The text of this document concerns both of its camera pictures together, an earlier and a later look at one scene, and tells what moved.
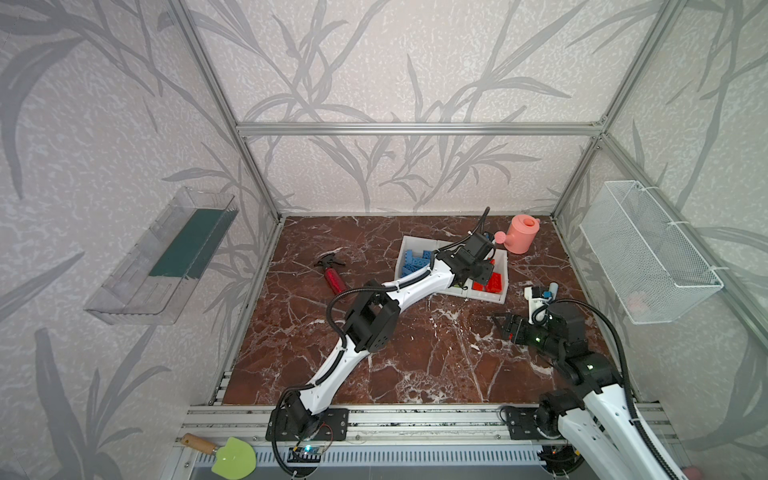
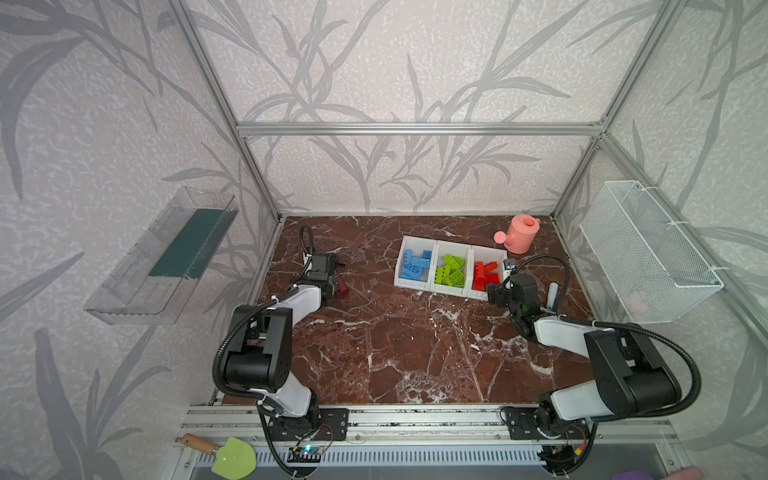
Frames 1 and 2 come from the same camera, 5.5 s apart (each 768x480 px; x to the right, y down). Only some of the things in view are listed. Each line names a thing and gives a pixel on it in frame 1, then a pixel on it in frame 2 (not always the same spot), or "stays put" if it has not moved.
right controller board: [560, 459] stays put
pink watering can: [520, 235] stays put
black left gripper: [480, 264] to [330, 282]
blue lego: [407, 270] stays put
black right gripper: [516, 327] to [501, 294]
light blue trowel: [553, 288] stays put
